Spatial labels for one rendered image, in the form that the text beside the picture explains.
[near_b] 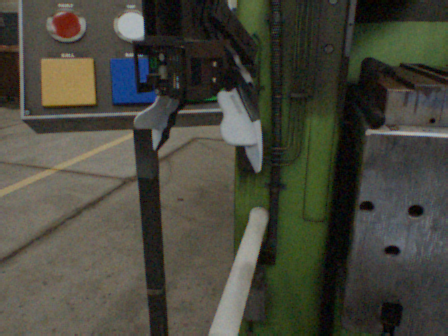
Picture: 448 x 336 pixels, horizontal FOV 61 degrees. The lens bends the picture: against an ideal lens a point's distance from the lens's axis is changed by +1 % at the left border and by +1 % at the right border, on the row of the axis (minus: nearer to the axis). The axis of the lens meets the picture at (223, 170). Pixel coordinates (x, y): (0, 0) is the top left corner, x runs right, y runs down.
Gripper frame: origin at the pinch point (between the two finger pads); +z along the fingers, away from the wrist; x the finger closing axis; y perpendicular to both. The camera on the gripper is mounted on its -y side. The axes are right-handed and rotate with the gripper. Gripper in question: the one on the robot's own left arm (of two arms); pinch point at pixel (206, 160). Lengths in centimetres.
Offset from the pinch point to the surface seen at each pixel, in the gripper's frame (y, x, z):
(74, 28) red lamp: -4.7, -28.6, -15.1
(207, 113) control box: -14.3, -10.3, -2.2
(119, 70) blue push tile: -6.5, -21.4, -9.0
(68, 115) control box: 1.0, -24.9, -2.8
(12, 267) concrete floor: -38, -147, 93
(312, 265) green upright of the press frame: -51, -3, 45
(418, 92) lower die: -43.1, 16.4, -4.2
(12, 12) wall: -434, -827, -54
